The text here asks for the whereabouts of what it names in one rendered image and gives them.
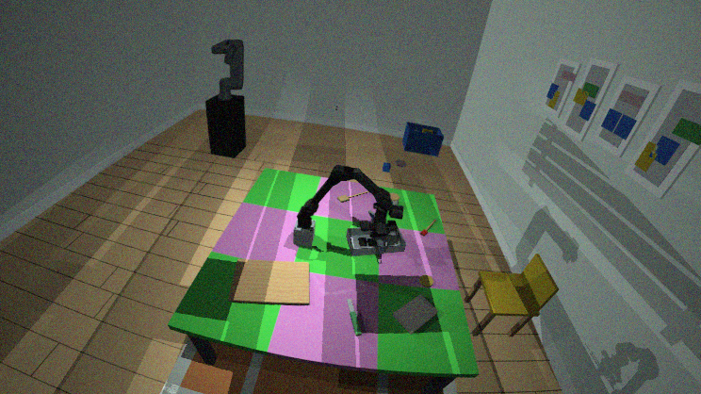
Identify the light wooden board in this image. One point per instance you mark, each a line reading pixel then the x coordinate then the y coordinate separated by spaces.
pixel 270 282

